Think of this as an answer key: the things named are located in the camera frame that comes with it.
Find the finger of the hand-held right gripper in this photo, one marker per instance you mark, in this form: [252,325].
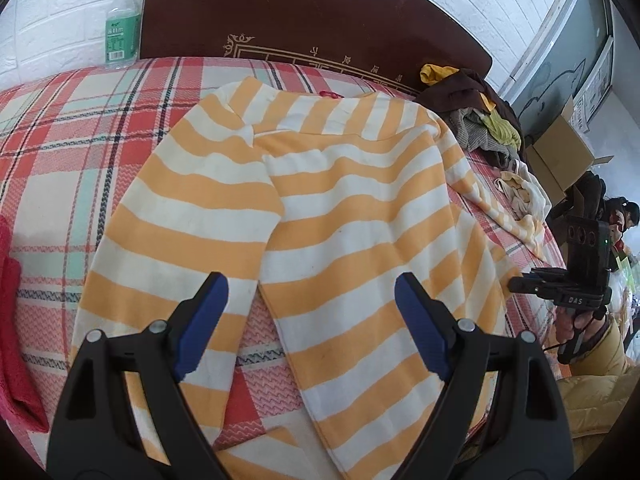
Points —
[545,275]
[530,287]

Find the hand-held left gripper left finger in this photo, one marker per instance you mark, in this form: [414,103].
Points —
[202,325]

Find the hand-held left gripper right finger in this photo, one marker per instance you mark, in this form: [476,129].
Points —
[420,325]

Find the orange white striped shirt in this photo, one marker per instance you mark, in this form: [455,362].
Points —
[350,210]

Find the person's right forearm yellow sleeve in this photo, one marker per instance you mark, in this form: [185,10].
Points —
[600,390]

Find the person's right hand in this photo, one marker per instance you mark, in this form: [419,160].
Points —
[565,327]

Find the cream garment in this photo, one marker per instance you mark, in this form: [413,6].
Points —
[527,192]

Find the cardboard box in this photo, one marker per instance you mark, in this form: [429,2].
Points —
[565,155]

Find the yellow-green cloth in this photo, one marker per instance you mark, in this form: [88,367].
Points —
[502,130]

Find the grey knit garment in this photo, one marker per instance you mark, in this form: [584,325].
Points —
[470,132]

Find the red cloth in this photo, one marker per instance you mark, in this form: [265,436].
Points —
[20,360]

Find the grey door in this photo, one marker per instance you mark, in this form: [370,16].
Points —
[560,60]

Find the red plaid blanket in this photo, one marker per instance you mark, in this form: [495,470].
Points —
[75,135]

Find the yellow cloth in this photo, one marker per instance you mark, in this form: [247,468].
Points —
[435,74]

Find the clear water bottle green label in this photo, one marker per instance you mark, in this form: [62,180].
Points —
[122,30]

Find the dark brown wooden headboard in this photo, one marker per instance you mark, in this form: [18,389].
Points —
[300,10]

